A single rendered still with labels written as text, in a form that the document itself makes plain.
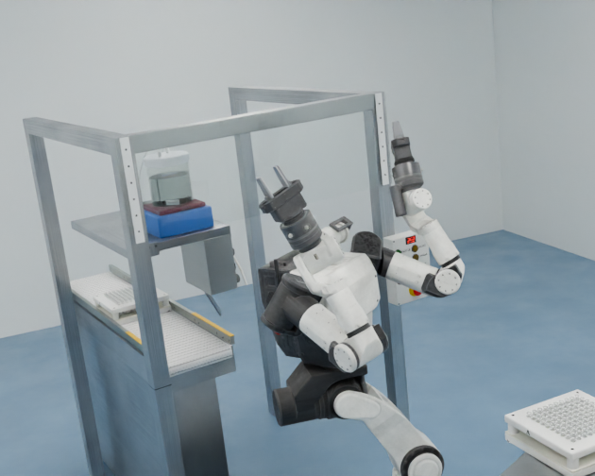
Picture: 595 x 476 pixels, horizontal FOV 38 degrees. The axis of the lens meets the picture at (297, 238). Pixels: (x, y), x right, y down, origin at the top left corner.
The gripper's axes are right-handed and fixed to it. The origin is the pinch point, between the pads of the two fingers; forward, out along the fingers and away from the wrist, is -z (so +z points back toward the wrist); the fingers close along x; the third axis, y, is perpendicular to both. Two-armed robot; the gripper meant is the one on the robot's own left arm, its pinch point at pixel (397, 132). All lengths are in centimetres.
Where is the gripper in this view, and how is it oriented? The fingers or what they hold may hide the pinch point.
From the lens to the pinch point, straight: 275.1
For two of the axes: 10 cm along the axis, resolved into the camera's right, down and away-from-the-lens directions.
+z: 2.1, 9.7, -1.4
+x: -1.0, -1.2, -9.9
